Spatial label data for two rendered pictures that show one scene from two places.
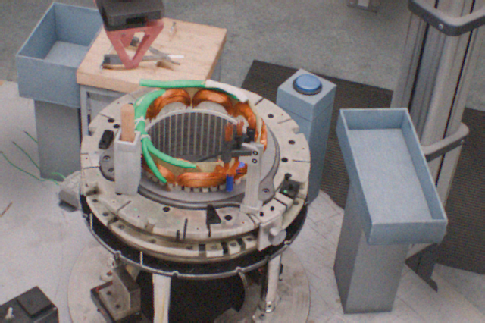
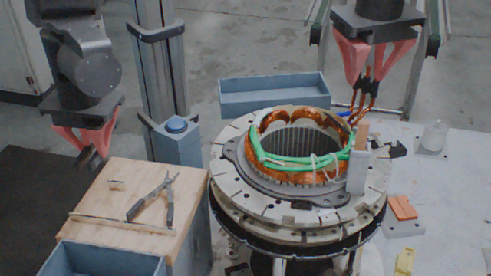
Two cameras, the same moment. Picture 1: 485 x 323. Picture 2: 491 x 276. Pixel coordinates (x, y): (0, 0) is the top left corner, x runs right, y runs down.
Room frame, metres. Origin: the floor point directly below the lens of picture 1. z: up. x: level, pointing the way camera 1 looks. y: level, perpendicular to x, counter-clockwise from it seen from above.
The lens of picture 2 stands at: (1.08, 0.74, 1.64)
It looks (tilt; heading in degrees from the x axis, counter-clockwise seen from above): 38 degrees down; 274
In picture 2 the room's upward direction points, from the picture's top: 1 degrees counter-clockwise
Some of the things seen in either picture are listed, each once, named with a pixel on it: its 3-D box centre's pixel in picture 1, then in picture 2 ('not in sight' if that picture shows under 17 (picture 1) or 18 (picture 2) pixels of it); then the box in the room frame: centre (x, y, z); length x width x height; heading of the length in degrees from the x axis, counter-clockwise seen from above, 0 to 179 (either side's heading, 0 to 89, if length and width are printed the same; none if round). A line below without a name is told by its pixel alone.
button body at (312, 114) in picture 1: (298, 144); (182, 171); (1.28, -0.08, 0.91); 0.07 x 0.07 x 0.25; 58
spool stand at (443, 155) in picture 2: not in sight; (434, 134); (0.63, -0.35, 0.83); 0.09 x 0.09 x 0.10; 78
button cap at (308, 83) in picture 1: (308, 83); (176, 124); (1.28, -0.08, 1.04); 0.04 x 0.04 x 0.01
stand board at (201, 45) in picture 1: (154, 54); (139, 205); (1.30, 0.17, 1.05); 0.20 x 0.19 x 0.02; 81
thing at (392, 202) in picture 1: (375, 230); (271, 136); (1.08, -0.21, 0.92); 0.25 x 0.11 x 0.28; 10
